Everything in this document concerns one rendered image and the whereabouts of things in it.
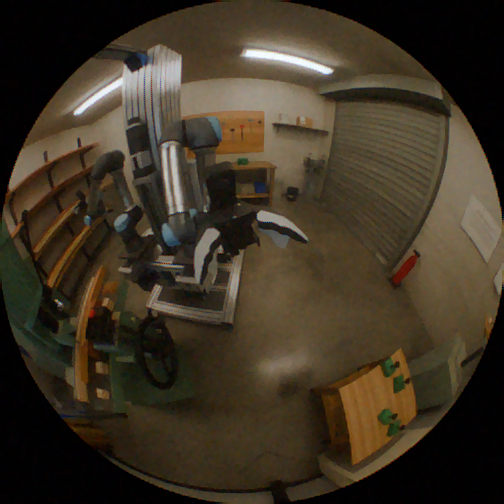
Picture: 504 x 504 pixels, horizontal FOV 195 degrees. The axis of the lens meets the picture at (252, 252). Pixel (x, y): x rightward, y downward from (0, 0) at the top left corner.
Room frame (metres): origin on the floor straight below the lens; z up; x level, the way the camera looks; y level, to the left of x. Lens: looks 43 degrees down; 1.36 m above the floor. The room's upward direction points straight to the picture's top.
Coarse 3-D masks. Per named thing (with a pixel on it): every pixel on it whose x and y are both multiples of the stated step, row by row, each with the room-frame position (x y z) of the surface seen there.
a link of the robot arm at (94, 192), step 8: (96, 160) 0.63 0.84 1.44; (104, 160) 0.64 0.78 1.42; (112, 160) 0.69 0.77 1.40; (96, 168) 0.60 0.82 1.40; (104, 168) 0.63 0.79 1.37; (96, 176) 0.59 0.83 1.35; (104, 176) 0.64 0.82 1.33; (96, 184) 0.60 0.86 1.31; (96, 192) 0.60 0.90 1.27; (88, 200) 0.57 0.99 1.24; (96, 200) 0.60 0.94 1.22; (88, 208) 0.57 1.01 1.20; (96, 208) 0.61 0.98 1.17; (88, 216) 0.55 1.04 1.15; (96, 216) 0.61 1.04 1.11; (88, 224) 0.54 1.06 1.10
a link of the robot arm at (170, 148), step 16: (176, 128) 0.56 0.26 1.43; (160, 144) 0.51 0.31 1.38; (176, 144) 0.53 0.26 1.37; (176, 160) 0.49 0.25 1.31; (176, 176) 0.44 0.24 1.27; (176, 192) 0.40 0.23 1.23; (176, 208) 0.37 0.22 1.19; (176, 224) 0.33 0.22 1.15; (192, 224) 0.34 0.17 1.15; (176, 240) 0.31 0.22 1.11; (192, 240) 0.33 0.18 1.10
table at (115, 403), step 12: (120, 288) 0.24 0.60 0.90; (120, 300) 0.19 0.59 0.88; (96, 360) -0.10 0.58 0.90; (108, 360) -0.07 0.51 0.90; (120, 360) -0.05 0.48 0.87; (132, 360) -0.03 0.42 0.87; (96, 372) -0.15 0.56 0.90; (120, 372) -0.10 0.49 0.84; (96, 384) -0.20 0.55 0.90; (108, 384) -0.16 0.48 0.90; (120, 384) -0.15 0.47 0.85; (96, 396) -0.25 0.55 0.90; (120, 396) -0.20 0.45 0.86; (108, 408) -0.27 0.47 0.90; (120, 408) -0.24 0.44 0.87
